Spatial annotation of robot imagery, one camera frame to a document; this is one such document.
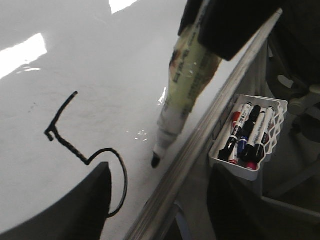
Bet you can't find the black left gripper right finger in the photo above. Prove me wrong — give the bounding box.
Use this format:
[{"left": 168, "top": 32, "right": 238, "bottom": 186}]
[{"left": 177, "top": 0, "right": 283, "bottom": 62}]

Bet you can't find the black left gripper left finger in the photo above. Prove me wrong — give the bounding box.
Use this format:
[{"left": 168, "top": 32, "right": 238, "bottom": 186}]
[{"left": 0, "top": 162, "right": 112, "bottom": 240}]

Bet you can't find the white black-tipped whiteboard marker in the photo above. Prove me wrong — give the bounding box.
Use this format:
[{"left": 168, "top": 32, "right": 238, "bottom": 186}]
[{"left": 151, "top": 0, "right": 222, "bottom": 168}]

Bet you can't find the white whiteboard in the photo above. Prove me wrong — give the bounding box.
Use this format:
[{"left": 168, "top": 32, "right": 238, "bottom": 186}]
[{"left": 0, "top": 0, "right": 249, "bottom": 240}]

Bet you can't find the red capped marker in tray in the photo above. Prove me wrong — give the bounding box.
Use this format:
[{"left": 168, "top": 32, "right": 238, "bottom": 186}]
[{"left": 228, "top": 104, "right": 243, "bottom": 165}]

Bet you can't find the white plastic marker tray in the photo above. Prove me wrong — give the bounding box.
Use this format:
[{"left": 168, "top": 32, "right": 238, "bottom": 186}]
[{"left": 208, "top": 95, "right": 288, "bottom": 181}]

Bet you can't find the blue capped marker in tray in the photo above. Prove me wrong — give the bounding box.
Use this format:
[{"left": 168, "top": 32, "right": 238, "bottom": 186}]
[{"left": 237, "top": 136, "right": 248, "bottom": 157}]

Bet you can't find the black capped marker in tray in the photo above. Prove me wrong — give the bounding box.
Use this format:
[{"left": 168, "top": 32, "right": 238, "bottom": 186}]
[{"left": 218, "top": 101, "right": 252, "bottom": 161}]

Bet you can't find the pink capped marker in tray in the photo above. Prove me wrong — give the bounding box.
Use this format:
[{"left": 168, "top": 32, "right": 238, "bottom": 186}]
[{"left": 246, "top": 162, "right": 257, "bottom": 171}]

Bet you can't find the aluminium whiteboard bottom rail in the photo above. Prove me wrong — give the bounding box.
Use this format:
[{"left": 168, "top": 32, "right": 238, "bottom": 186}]
[{"left": 126, "top": 9, "right": 282, "bottom": 240}]

